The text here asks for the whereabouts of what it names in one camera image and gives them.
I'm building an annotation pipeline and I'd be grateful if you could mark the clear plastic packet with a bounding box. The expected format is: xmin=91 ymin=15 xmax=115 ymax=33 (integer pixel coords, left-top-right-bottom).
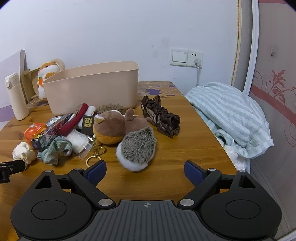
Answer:
xmin=66 ymin=129 xmax=95 ymax=159

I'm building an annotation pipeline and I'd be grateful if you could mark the brown cat plush toy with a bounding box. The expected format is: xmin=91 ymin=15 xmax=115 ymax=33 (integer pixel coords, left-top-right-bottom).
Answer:
xmin=92 ymin=108 xmax=153 ymax=145

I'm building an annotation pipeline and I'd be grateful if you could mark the brown curly plush toy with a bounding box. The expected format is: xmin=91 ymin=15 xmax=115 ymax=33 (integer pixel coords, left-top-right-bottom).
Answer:
xmin=95 ymin=103 xmax=126 ymax=114

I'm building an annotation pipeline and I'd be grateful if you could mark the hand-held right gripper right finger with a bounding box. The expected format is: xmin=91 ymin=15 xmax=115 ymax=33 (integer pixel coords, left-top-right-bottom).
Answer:
xmin=177 ymin=160 xmax=263 ymax=210

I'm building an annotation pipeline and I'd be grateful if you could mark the floral patterned wardrobe panel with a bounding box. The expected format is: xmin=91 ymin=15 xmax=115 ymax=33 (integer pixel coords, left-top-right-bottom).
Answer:
xmin=231 ymin=0 xmax=296 ymax=237

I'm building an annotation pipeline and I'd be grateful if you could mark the beige plastic container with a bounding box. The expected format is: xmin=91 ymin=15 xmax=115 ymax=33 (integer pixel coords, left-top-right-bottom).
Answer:
xmin=42 ymin=61 xmax=139 ymax=116

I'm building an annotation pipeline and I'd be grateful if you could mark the grey hedgehog plush toy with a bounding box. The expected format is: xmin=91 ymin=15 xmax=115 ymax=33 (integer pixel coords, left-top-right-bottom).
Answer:
xmin=116 ymin=127 xmax=158 ymax=172

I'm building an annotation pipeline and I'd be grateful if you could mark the green sock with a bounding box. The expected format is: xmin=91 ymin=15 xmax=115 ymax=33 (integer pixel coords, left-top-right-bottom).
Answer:
xmin=37 ymin=136 xmax=73 ymax=166

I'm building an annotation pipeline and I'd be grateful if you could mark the cream thermos bottle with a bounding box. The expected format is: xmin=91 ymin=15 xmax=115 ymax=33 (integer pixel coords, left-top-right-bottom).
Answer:
xmin=5 ymin=72 xmax=29 ymax=121

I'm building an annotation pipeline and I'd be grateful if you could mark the orange white hamster plush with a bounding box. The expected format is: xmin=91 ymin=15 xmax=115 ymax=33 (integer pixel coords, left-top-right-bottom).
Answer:
xmin=37 ymin=58 xmax=65 ymax=100

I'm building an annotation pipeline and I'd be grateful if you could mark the white plug with cable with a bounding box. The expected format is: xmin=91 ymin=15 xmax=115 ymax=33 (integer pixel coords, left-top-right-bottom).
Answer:
xmin=194 ymin=58 xmax=203 ymax=87

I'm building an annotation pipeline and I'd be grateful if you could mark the white wall switch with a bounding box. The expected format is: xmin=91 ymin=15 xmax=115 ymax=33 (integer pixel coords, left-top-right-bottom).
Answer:
xmin=170 ymin=48 xmax=189 ymax=66

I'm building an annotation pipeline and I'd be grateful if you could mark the orange small box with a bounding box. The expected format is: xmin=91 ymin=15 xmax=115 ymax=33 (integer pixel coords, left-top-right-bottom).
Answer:
xmin=24 ymin=123 xmax=48 ymax=144

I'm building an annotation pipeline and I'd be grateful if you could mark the wooden stand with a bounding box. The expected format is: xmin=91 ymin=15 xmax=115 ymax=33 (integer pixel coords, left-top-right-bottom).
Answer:
xmin=20 ymin=68 xmax=42 ymax=103

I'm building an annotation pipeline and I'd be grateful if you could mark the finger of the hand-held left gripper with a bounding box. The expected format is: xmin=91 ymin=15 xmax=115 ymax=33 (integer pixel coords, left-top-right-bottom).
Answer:
xmin=0 ymin=159 xmax=26 ymax=184

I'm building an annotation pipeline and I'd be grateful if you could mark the dark printed long box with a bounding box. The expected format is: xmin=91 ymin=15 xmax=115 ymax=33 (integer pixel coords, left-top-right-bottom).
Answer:
xmin=30 ymin=113 xmax=74 ymax=151

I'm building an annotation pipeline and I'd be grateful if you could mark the white knotted plush toy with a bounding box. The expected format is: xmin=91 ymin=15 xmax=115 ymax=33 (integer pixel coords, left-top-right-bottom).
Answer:
xmin=12 ymin=141 xmax=37 ymax=164

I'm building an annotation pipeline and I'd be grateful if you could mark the white wall socket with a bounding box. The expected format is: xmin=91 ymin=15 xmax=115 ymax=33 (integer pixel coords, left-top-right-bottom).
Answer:
xmin=187 ymin=49 xmax=204 ymax=68

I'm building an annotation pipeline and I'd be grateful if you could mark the black block with gold character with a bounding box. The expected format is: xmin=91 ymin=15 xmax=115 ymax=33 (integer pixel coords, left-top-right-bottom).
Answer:
xmin=80 ymin=115 xmax=94 ymax=135

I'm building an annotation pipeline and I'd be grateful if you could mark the striped pale teal pillow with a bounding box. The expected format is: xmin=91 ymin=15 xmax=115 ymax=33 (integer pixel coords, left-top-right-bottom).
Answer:
xmin=185 ymin=82 xmax=274 ymax=159

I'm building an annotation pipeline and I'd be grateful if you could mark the gold keyring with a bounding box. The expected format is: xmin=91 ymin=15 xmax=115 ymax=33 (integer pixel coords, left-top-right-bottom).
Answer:
xmin=86 ymin=137 xmax=107 ymax=168

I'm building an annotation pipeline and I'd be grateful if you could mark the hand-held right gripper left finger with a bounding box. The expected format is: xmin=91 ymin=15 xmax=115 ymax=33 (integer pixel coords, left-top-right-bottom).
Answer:
xmin=30 ymin=160 xmax=116 ymax=209

